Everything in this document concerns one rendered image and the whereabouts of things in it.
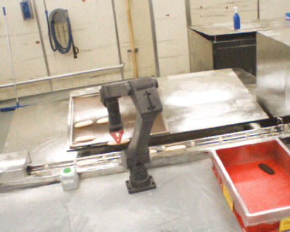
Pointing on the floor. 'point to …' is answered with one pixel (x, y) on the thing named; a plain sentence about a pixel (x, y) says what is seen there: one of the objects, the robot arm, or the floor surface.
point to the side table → (124, 204)
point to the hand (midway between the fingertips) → (118, 139)
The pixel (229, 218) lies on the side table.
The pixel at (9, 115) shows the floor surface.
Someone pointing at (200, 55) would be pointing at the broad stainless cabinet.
